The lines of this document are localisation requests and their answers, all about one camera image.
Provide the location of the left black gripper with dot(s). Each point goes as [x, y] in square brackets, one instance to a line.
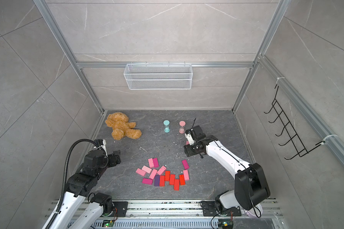
[112, 158]

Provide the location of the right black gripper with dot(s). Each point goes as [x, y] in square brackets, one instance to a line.
[188, 150]

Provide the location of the magenta block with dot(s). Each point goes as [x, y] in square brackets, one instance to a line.
[155, 162]
[185, 164]
[147, 181]

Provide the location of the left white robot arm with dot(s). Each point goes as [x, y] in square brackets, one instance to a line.
[78, 189]

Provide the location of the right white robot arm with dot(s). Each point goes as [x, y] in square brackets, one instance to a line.
[251, 187]

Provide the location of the pink sand timer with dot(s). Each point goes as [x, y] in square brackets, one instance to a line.
[182, 127]

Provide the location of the teal sand timer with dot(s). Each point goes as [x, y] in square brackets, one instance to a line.
[166, 124]

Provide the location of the light pink block right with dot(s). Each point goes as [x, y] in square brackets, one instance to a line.
[186, 175]

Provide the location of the red block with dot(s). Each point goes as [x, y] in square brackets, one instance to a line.
[182, 179]
[167, 175]
[171, 179]
[162, 181]

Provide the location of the pink block far left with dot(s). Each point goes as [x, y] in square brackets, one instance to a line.
[140, 172]

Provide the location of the brown teddy bear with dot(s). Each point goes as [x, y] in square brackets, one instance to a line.
[121, 127]

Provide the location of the pink block right tilted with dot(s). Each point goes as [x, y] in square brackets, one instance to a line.
[161, 170]

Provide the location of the light pink block upper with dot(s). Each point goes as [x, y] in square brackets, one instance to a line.
[151, 163]

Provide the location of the pink block centre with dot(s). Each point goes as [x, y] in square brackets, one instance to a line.
[153, 174]

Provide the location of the light pink block tilted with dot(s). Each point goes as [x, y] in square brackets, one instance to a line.
[147, 169]

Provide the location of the purple block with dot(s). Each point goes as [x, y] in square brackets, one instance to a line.
[157, 181]

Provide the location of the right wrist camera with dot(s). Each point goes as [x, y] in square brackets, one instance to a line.
[189, 138]

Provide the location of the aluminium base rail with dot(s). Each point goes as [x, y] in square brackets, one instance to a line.
[183, 214]

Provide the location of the white wire mesh basket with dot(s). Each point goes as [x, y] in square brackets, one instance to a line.
[158, 76]

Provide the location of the black wire hook rack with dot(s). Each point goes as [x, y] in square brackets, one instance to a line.
[289, 129]

